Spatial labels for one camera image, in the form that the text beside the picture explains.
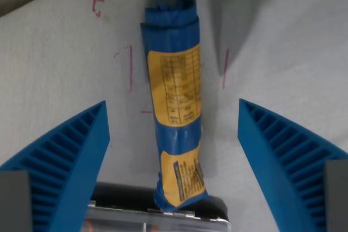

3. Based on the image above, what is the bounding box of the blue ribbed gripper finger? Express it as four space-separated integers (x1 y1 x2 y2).
237 98 348 232
0 99 111 232

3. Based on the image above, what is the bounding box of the blue bag with yellow labels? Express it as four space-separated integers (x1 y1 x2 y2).
139 0 209 212

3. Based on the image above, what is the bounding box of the clear screwdriver bit set case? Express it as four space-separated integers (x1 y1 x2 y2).
83 181 232 232

